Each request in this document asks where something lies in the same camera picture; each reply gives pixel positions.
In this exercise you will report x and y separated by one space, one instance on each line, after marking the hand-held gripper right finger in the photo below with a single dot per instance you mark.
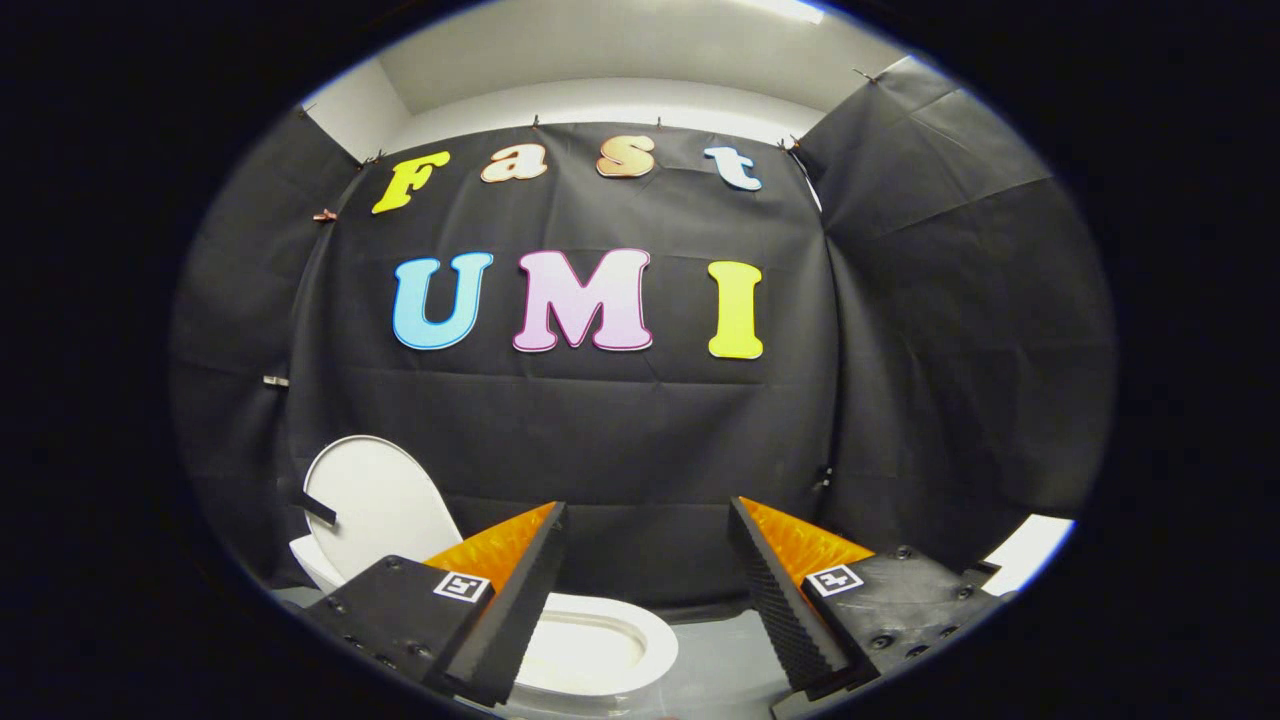
780 615

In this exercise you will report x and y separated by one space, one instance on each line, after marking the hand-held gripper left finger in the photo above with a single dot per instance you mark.
508 620

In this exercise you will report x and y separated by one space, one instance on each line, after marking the white toilet lid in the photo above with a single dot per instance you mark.
380 500

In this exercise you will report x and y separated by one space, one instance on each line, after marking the white toilet seat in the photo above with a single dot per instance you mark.
652 640

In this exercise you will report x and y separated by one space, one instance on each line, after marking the white toilet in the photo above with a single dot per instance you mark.
312 565

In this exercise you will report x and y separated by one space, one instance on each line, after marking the black backdrop cloth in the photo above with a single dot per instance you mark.
600 420

